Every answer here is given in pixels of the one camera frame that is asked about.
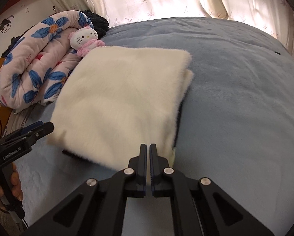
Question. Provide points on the blue floral white quilt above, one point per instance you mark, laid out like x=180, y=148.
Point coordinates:
x=31, y=61

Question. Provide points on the cartoon face wall sticker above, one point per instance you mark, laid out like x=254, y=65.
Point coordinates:
x=5, y=24

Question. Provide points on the white pink cat plush toy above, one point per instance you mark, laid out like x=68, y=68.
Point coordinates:
x=84, y=35

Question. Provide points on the light green black-trimmed garment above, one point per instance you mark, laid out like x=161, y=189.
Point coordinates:
x=173, y=157

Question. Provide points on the blue plush bed blanket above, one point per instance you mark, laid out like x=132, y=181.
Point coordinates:
x=235, y=91

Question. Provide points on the beige striped bedsheet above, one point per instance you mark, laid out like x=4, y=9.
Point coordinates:
x=21, y=118

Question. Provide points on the person's left hand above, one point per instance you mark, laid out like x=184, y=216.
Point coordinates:
x=17, y=184

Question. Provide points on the cream fuzzy braided cardigan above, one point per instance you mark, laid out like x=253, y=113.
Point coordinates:
x=117, y=98

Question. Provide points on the dark cloth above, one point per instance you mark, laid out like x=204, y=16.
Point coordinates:
x=13, y=43

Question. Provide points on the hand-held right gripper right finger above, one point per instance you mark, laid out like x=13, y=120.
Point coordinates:
x=152, y=167

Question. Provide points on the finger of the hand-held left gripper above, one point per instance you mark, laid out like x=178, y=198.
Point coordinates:
x=26, y=129
x=42, y=130

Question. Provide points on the orange board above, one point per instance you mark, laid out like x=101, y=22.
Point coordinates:
x=3, y=118

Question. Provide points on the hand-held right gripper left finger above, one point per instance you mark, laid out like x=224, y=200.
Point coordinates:
x=144, y=167

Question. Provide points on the black knit cloth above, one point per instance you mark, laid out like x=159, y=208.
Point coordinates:
x=100, y=24

